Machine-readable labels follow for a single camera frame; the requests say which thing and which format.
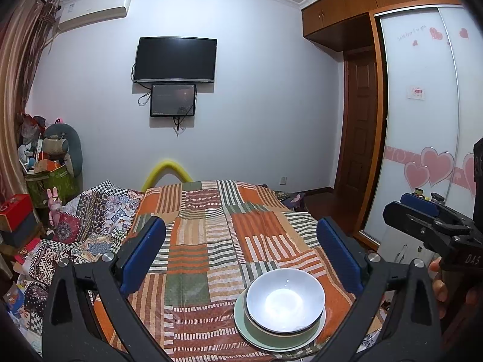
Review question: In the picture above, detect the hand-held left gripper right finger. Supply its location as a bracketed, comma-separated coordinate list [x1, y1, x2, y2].
[313, 217, 442, 362]

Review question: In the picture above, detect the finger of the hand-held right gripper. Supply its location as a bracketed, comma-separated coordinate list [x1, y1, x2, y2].
[382, 201, 474, 251]
[400, 192, 448, 217]

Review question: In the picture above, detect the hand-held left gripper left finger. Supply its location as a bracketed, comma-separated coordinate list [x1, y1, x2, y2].
[41, 216, 170, 362]

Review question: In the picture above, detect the white bowl with dark spots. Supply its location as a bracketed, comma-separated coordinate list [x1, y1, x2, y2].
[245, 268, 326, 334]

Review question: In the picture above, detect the mint green plate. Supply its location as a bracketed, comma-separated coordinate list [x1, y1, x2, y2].
[234, 290, 327, 351]

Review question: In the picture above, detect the green bowl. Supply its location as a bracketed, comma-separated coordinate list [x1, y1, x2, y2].
[241, 290, 326, 336]

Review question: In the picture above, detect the person's right hand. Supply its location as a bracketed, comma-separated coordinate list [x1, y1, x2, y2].
[428, 256, 449, 319]

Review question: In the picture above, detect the patterned quilt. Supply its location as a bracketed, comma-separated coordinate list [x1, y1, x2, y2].
[23, 181, 146, 310]

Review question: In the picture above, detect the striped patchwork blanket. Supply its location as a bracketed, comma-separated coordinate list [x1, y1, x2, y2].
[92, 180, 378, 362]

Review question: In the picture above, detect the purple backpack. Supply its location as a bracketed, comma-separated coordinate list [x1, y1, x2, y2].
[285, 192, 307, 212]

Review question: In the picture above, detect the white sliding door wardrobe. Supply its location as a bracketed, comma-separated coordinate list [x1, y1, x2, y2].
[357, 4, 483, 257]

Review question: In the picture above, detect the yellow foam tube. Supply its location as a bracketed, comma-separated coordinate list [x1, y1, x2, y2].
[140, 159, 193, 191]

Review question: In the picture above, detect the wooden door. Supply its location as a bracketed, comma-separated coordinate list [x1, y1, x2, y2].
[334, 47, 378, 204]

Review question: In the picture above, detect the pink rabbit toy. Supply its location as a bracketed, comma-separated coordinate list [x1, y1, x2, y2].
[46, 187, 63, 227]

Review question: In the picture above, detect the green storage box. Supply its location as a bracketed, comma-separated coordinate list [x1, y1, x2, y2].
[24, 171, 80, 209]

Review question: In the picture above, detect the dark grey box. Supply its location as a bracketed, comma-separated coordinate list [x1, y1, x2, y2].
[0, 219, 42, 247]

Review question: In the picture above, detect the grey plush toy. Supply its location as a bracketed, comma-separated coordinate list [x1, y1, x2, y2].
[41, 124, 84, 177]

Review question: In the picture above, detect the red box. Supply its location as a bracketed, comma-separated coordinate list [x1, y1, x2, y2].
[0, 194, 34, 231]

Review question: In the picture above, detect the small black monitor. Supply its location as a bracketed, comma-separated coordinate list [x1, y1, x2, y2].
[150, 83, 197, 117]

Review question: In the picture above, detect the pile of toys and bags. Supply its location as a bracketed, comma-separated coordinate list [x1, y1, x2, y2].
[17, 112, 50, 176]

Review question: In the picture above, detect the wooden overhead cabinet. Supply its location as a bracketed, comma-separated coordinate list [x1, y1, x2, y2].
[301, 0, 461, 51]

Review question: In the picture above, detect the striped brown curtain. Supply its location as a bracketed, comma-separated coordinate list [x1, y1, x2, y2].
[0, 0, 61, 204]

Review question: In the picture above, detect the white air conditioner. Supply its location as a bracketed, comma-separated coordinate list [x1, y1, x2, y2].
[57, 0, 133, 33]

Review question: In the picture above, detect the black wall television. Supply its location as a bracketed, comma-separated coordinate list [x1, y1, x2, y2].
[134, 37, 217, 84]

